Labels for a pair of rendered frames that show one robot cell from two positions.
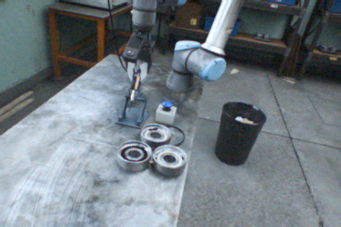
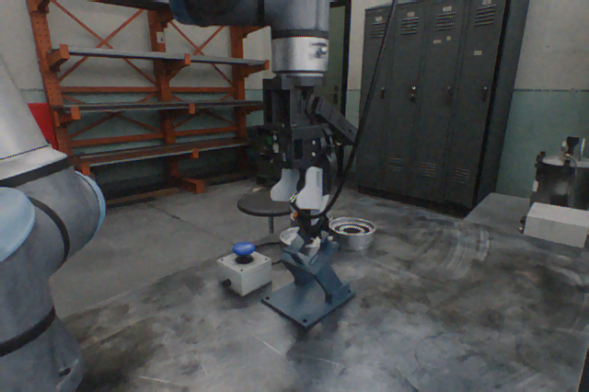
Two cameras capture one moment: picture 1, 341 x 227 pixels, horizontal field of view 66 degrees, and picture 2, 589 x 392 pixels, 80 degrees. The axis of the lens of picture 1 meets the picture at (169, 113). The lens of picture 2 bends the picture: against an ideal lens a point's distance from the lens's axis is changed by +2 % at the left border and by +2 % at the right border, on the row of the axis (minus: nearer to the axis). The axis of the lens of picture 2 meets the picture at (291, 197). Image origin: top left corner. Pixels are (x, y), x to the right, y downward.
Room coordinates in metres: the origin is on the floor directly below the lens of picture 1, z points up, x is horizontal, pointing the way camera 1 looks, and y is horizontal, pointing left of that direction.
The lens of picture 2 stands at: (1.30, 0.42, 1.14)
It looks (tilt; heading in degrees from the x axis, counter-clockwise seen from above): 17 degrees down; 217
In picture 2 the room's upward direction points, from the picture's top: straight up
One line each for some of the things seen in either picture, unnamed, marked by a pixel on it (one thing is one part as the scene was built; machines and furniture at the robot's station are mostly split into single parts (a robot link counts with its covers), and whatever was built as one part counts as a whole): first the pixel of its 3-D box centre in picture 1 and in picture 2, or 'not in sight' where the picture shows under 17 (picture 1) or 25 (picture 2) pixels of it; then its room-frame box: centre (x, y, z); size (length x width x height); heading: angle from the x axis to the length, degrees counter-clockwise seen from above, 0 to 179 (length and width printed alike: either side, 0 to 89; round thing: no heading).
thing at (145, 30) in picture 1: (141, 41); (295, 122); (0.90, 0.13, 1.10); 0.09 x 0.08 x 0.12; 172
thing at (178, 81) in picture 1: (182, 77); (2, 355); (1.24, -0.04, 0.85); 0.15 x 0.15 x 0.10
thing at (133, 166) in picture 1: (134, 155); (352, 234); (0.62, 0.08, 0.82); 0.10 x 0.10 x 0.04
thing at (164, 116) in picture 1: (166, 113); (242, 270); (0.90, 0.01, 0.82); 0.08 x 0.07 x 0.05; 174
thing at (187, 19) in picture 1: (189, 14); not in sight; (4.35, -0.06, 0.64); 0.49 x 0.40 x 0.37; 89
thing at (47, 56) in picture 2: not in sight; (176, 96); (-1.17, -3.05, 1.05); 2.38 x 0.70 x 2.10; 174
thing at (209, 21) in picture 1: (221, 24); not in sight; (4.31, -0.60, 0.56); 0.52 x 0.38 x 0.22; 81
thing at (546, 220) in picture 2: not in sight; (562, 183); (-0.17, 0.46, 0.83); 0.41 x 0.19 x 0.30; 178
